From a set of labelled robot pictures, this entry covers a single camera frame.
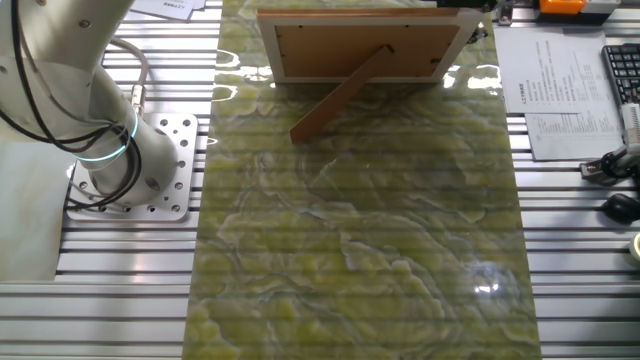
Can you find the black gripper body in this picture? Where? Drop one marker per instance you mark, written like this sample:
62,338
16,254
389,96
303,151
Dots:
465,4

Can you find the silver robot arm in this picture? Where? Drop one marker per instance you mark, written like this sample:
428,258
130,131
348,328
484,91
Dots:
60,50

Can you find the black round object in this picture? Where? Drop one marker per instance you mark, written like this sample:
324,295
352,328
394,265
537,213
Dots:
622,209

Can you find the orange grey black device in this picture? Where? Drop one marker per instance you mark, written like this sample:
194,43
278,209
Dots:
565,5

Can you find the paper sheet with text lines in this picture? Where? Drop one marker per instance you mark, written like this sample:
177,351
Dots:
550,75
165,7

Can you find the black keyboard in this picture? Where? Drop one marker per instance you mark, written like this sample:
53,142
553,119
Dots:
622,75

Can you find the paper sheet with table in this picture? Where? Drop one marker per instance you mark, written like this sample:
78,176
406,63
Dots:
575,137

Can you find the green marble pattern mat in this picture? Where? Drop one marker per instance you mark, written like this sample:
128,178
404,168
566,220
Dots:
350,275

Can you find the tape roll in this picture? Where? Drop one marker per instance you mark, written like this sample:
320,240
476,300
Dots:
636,247

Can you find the beige marble pattern sheet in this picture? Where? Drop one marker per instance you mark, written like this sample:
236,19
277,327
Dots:
25,225

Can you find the wooden picture frame with stand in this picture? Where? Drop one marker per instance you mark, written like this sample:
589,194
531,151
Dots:
350,50

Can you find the ribbed silver camera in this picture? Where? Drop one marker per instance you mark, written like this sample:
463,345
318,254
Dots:
631,117

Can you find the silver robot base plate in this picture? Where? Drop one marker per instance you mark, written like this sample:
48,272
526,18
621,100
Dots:
175,200

